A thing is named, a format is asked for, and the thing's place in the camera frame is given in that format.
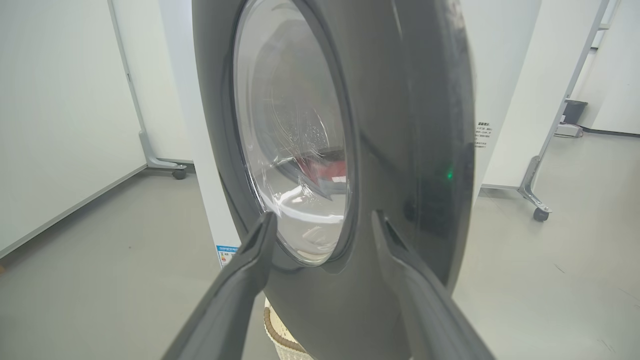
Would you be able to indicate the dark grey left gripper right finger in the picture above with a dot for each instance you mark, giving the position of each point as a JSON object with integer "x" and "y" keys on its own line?
{"x": 430, "y": 320}

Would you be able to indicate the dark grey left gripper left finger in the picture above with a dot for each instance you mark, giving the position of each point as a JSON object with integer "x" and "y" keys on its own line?
{"x": 225, "y": 315}

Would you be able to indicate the red and white garment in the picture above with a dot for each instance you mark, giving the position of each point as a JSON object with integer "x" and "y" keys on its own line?
{"x": 325, "y": 167}

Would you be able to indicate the dark grey round washer door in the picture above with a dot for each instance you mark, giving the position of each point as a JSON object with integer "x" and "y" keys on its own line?
{"x": 400, "y": 100}

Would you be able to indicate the cream perforated laundry basket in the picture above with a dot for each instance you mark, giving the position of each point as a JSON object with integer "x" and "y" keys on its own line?
{"x": 285, "y": 350}

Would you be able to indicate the white front-load washing machine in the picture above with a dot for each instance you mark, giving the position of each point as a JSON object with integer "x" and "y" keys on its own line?
{"x": 500, "y": 60}

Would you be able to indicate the blue energy label sticker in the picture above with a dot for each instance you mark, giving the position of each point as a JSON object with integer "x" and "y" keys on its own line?
{"x": 226, "y": 255}

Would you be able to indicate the light grey floor box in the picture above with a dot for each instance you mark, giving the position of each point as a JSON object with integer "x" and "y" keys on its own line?
{"x": 569, "y": 131}

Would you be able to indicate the black waste bin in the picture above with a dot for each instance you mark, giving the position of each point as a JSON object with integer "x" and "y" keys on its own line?
{"x": 575, "y": 112}

